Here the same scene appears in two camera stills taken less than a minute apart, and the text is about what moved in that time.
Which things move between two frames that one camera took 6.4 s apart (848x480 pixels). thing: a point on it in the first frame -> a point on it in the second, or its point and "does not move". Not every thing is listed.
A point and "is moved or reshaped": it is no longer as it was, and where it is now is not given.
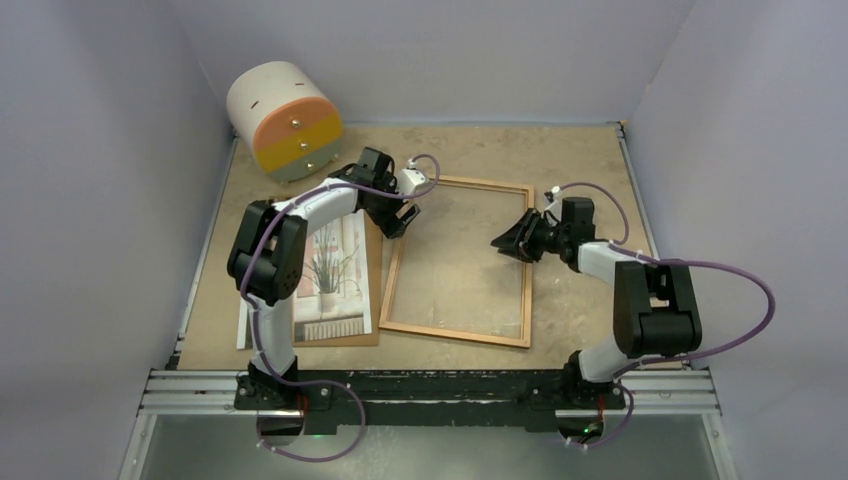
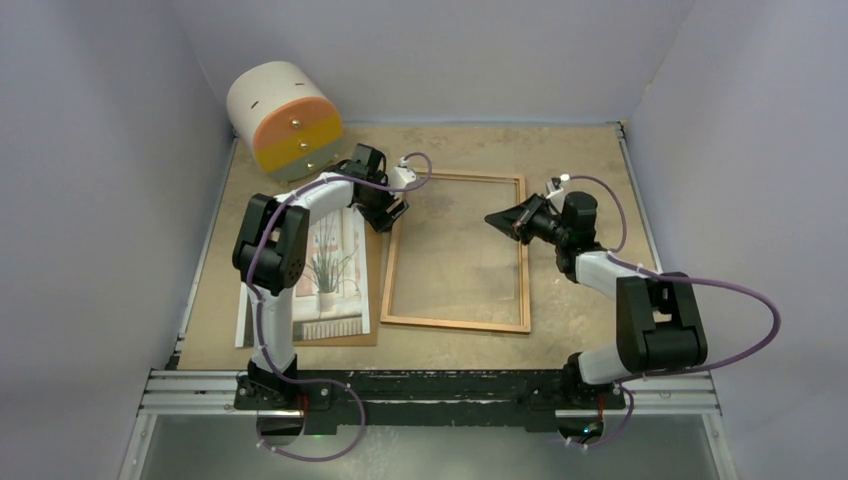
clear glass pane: x=452 y=275 does not move
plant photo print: x=335 y=300 does not move
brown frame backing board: x=375 y=261 does not move
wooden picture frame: x=525 y=341 is moved or reshaped
